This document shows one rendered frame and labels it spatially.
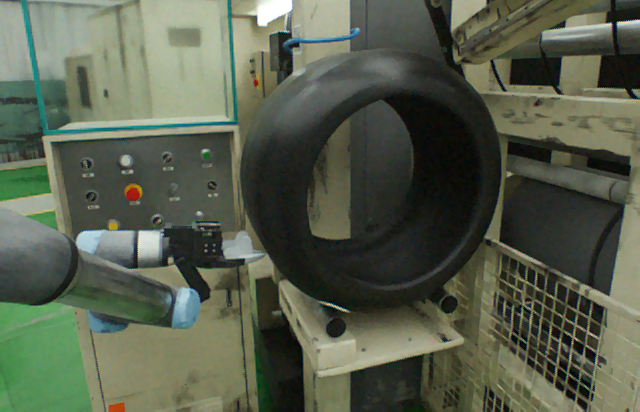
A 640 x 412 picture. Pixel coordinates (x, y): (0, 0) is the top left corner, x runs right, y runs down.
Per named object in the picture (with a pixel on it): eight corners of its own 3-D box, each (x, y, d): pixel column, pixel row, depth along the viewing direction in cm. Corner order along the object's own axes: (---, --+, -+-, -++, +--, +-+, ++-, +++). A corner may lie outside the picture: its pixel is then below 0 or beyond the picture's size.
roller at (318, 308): (301, 272, 129) (286, 274, 127) (301, 257, 128) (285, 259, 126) (346, 336, 97) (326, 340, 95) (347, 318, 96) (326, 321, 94)
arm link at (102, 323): (128, 339, 83) (129, 280, 82) (76, 332, 85) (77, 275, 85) (153, 326, 90) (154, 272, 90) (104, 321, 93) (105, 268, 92)
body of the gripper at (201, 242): (225, 231, 91) (162, 231, 86) (223, 271, 92) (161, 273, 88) (221, 220, 98) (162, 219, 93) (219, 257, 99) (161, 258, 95)
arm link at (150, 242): (137, 274, 87) (140, 259, 94) (162, 274, 88) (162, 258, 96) (138, 237, 85) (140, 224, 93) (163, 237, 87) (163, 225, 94)
